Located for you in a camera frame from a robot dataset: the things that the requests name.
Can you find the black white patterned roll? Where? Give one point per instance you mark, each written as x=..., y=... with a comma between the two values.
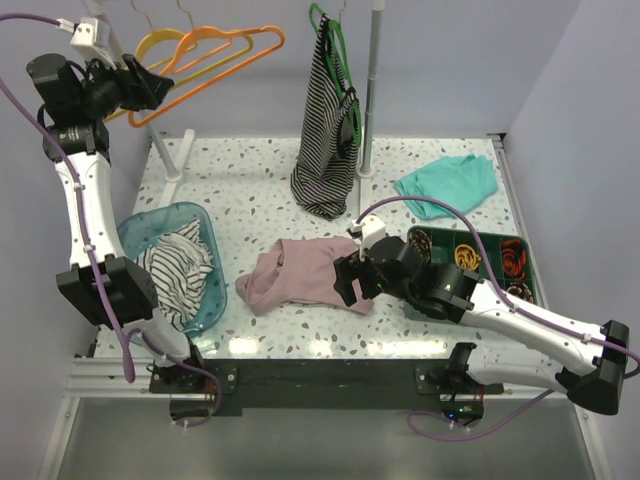
x=521, y=290

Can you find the black white striped top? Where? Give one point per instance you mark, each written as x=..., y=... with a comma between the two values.
x=325, y=168

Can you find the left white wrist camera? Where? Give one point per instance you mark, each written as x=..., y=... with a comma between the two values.
x=90, y=39

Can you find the orange hanger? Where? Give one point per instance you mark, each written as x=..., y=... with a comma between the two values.
x=261, y=41

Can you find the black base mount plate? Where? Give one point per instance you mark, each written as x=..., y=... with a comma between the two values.
x=344, y=384

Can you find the green compartment tray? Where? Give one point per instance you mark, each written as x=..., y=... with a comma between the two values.
x=444, y=242

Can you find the teal plastic basin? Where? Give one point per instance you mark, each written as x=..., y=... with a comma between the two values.
x=142, y=230

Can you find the yellow hanger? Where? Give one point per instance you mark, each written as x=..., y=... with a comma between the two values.
x=159, y=36

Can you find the yellow rolled band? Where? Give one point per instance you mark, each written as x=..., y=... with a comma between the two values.
x=466, y=257

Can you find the white clothes rack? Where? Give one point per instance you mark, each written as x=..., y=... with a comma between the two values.
x=365, y=170

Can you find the pink tank top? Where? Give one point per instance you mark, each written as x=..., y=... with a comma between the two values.
x=300, y=272

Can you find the orange black rolled belt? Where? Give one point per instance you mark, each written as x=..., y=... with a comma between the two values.
x=514, y=258

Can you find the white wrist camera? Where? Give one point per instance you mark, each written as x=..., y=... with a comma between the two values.
x=90, y=39
x=366, y=232

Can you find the brown floral rolled belt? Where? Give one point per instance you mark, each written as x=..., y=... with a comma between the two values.
x=421, y=241

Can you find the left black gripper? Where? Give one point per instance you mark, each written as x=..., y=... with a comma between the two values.
x=138, y=97

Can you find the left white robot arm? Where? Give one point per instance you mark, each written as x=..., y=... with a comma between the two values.
x=102, y=284

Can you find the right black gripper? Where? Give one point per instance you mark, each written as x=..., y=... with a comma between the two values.
x=348, y=269

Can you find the zebra striped garment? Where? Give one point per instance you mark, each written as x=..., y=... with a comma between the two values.
x=179, y=264

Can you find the green hanger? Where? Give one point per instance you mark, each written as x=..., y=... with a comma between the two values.
x=330, y=63

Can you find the teal cloth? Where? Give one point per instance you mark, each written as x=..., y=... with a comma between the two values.
x=463, y=182

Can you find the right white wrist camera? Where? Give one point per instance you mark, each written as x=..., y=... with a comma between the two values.
x=366, y=232

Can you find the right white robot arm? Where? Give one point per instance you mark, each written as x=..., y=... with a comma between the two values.
x=584, y=361

